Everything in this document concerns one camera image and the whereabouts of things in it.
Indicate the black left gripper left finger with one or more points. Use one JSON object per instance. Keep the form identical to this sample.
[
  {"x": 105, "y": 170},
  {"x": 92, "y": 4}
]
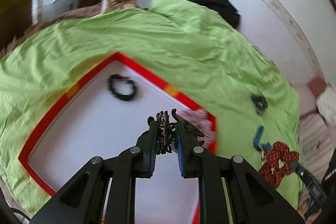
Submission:
[{"x": 147, "y": 142}]

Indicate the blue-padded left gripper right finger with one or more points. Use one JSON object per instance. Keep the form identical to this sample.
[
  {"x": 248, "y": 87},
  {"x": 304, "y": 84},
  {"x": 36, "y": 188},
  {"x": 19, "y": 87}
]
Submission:
[{"x": 184, "y": 138}]

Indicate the black claw hair clip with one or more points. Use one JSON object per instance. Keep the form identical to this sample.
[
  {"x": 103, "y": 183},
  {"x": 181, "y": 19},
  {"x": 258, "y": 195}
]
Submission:
[{"x": 166, "y": 134}]

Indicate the pink checkered scrunchie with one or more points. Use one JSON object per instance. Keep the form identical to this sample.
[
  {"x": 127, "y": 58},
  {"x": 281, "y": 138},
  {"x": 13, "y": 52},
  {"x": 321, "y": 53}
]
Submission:
[{"x": 199, "y": 119}]

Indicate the red dotted scrunchie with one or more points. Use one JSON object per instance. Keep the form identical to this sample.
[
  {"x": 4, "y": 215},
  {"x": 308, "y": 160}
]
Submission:
[{"x": 277, "y": 163}]

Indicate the blue strap wristwatch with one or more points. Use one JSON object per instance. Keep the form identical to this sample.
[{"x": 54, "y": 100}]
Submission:
[{"x": 257, "y": 141}]

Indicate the pink striped mattress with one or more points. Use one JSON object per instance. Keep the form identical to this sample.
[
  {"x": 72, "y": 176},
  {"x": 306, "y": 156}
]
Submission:
[{"x": 316, "y": 139}]

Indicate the red white cardboard tray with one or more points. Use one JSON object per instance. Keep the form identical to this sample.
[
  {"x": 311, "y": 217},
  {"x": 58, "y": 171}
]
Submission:
[{"x": 103, "y": 114}]

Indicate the dark grey scrunchie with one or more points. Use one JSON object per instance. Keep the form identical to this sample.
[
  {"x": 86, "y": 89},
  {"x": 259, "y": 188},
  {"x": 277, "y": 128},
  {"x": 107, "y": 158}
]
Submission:
[{"x": 260, "y": 103}]

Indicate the white floral pillow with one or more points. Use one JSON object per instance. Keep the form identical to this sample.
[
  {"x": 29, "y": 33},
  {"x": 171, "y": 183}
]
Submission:
[{"x": 326, "y": 104}]

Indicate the green bed sheet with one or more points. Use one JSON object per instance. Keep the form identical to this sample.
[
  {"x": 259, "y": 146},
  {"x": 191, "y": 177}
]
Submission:
[{"x": 187, "y": 45}]

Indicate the brown quilted blanket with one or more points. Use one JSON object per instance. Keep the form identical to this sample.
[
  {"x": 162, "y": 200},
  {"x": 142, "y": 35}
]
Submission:
[{"x": 80, "y": 13}]

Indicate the tiger print cloth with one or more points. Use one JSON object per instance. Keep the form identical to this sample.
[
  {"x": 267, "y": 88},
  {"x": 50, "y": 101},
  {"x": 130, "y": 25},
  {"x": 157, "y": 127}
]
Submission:
[{"x": 108, "y": 6}]

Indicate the black garment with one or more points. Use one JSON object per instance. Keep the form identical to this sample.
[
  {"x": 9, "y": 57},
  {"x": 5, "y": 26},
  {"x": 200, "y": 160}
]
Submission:
[{"x": 224, "y": 8}]

